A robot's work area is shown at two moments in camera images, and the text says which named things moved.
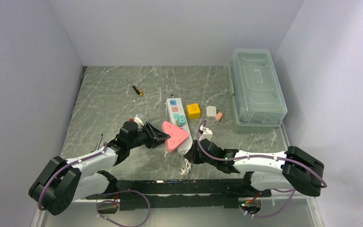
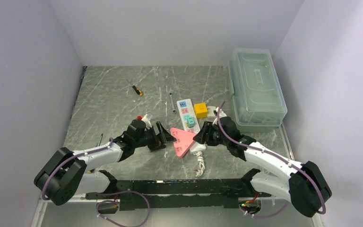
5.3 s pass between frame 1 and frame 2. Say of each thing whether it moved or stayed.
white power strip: moved
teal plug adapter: moved
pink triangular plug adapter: moved
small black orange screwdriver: stayed
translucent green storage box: stayed
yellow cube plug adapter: moved
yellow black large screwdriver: stayed
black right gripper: moved
